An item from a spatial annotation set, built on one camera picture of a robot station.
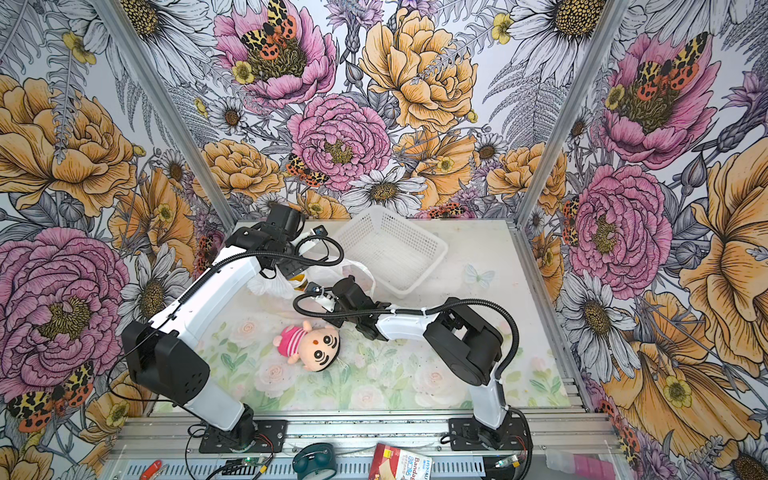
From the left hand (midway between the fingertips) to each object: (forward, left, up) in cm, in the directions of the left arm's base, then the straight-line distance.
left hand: (284, 259), depth 83 cm
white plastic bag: (-3, -8, -3) cm, 9 cm away
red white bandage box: (-45, -28, -17) cm, 55 cm away
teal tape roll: (-44, -12, -12) cm, 47 cm away
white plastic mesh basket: (+20, -32, -21) cm, 43 cm away
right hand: (-7, -10, -13) cm, 18 cm away
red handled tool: (-45, +27, -22) cm, 56 cm away
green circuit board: (-43, +5, -21) cm, 48 cm away
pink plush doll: (-20, -9, -14) cm, 26 cm away
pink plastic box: (-46, -72, -19) cm, 87 cm away
